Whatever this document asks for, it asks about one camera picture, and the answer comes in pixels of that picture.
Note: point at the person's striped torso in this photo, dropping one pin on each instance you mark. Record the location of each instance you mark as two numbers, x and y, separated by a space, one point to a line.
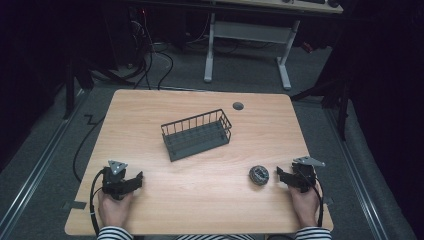
213 237

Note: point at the person's right hand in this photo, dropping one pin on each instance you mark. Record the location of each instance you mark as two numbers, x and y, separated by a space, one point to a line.
305 206

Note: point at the black stand legs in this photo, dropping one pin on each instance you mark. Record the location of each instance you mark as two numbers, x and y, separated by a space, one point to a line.
341 100
71 83

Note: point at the black keyboard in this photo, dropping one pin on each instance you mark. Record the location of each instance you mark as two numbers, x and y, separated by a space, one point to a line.
311 1

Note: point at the metal floor rail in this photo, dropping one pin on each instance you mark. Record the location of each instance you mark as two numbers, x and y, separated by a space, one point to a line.
36 166
356 173

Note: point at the white-framed desk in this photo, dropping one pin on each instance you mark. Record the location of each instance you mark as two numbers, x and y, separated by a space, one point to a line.
248 31

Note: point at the black computer mouse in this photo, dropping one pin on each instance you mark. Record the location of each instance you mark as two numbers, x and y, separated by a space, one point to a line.
333 3

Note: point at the grey tape strip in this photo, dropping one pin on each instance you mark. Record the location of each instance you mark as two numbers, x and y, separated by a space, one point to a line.
75 205

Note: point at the dark round scouring ball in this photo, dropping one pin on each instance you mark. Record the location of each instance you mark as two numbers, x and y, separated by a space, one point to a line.
259 175

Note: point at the person's left hand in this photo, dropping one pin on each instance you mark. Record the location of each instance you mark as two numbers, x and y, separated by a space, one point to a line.
113 210

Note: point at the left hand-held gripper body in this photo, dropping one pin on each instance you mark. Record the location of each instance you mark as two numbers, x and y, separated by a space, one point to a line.
115 181

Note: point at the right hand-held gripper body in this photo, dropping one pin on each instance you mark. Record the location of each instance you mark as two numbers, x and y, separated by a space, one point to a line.
305 175

